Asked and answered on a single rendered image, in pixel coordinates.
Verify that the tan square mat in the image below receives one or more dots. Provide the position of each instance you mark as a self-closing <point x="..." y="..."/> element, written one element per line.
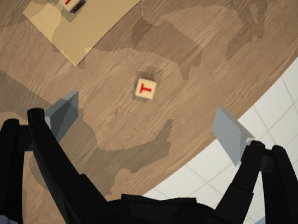
<point x="74" y="35"/>

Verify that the beige block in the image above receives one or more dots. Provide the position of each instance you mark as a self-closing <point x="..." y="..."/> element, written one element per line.
<point x="146" y="87"/>
<point x="72" y="6"/>

